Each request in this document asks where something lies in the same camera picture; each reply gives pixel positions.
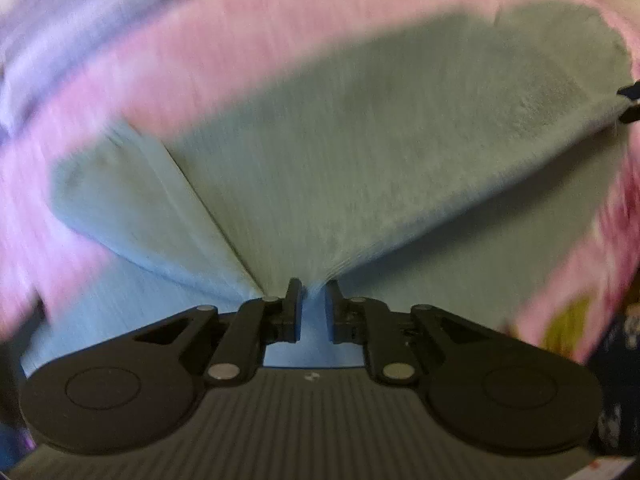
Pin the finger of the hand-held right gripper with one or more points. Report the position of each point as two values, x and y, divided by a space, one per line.
631 91
630 116

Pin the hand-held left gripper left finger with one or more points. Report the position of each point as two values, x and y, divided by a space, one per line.
294 310

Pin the grey sweatpants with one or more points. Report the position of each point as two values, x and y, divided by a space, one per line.
350 160

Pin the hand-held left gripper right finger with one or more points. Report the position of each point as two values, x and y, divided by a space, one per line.
333 310

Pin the dark blue printed cloth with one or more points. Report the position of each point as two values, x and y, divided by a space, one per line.
620 390

